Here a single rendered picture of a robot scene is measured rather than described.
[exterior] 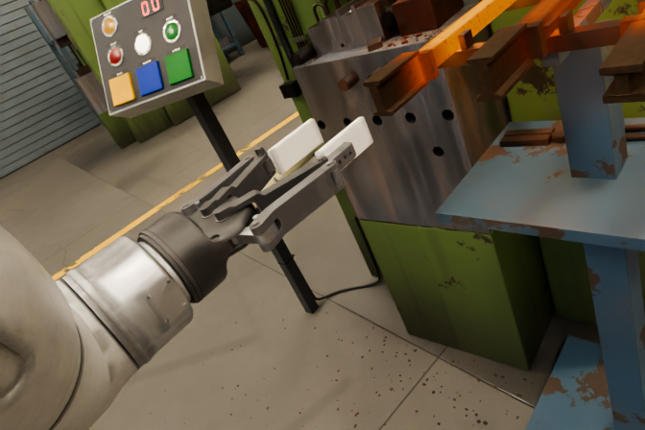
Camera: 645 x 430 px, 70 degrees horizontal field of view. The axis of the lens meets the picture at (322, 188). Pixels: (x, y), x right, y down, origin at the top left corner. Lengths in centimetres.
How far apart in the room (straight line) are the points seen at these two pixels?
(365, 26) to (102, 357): 83
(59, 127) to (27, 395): 863
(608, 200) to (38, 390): 67
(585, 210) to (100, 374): 60
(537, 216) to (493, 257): 42
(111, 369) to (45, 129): 849
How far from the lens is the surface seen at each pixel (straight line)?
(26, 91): 881
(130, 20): 141
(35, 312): 22
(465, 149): 96
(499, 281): 118
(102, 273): 37
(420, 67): 59
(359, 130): 46
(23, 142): 879
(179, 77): 126
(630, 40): 45
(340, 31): 106
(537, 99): 109
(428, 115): 95
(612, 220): 70
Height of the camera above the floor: 113
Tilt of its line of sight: 26 degrees down
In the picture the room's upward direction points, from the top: 25 degrees counter-clockwise
